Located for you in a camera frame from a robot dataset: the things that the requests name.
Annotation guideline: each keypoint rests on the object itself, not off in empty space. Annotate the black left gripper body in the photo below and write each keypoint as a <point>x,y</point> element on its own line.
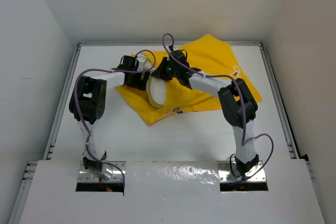
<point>136,82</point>

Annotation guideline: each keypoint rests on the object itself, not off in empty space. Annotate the cream quilted pillow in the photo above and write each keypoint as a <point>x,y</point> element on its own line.
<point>156,91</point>

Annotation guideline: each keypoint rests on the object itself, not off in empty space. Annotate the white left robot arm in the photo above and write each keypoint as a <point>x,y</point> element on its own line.
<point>88,102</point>

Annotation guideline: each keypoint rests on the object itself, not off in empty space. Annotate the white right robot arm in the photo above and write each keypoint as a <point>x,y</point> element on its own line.
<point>237,102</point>

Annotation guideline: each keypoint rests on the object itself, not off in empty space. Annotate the white front cover board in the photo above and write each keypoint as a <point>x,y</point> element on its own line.
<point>172,193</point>

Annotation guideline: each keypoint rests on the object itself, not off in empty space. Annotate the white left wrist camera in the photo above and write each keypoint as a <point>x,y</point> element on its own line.
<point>144,63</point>

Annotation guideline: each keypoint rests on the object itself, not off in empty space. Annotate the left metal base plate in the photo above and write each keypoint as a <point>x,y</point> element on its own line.
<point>109,174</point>

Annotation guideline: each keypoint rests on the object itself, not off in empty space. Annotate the aluminium table frame rail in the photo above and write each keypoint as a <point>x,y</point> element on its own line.
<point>184,138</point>

